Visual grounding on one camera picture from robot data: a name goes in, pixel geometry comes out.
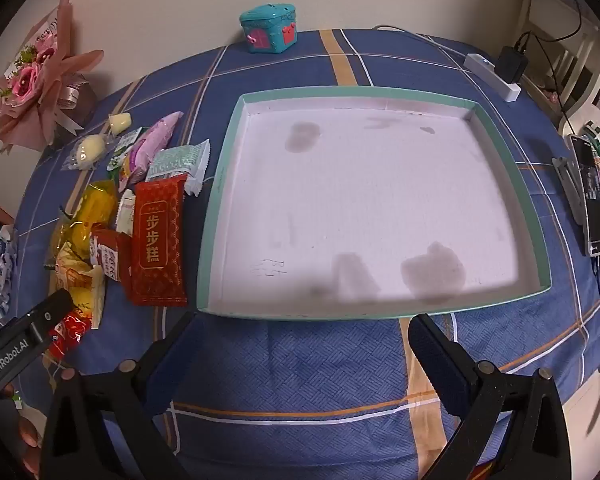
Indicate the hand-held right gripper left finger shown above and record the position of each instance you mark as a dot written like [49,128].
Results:
[177,355]

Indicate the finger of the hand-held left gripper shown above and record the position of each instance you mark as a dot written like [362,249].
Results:
[52,315]

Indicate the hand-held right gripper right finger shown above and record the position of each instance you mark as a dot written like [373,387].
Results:
[430,355]

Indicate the orange cream snack packet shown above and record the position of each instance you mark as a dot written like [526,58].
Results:
[77,280]

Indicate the small red white snack packet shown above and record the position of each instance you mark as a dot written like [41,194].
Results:
[107,255]

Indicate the long red snack packet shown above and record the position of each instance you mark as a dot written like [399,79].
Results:
[157,245]

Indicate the yellow snack packet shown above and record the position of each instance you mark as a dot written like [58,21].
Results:
[97,205]

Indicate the round pastry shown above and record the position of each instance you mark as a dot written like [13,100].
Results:
[90,150]

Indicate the green and white snack packet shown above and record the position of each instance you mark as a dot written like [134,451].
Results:
[122,152]

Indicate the teal shallow cardboard box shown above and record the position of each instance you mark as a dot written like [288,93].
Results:
[370,185]

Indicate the pink snack packet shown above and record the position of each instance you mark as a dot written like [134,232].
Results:
[152,145]

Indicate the person's left hand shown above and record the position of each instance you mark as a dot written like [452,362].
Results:
[29,435]

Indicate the blue plaid cloth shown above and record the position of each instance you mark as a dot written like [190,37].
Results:
[305,360]

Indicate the pale green snack packet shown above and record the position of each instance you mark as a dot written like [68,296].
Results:
[177,162]

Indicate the small pale wrapped pastry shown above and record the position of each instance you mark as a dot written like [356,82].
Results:
[120,122]

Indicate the black smartphone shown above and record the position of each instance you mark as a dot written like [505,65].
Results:
[592,200]

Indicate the pink flower bouquet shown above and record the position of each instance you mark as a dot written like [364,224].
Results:
[30,80]

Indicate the white power strip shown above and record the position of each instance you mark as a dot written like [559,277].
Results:
[480,65]

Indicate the black charger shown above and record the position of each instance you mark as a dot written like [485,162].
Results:
[511,62]

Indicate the teal toy treasure chest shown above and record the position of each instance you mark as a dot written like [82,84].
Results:
[267,30]

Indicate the white side shelf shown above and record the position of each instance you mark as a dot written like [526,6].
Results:
[597,50]

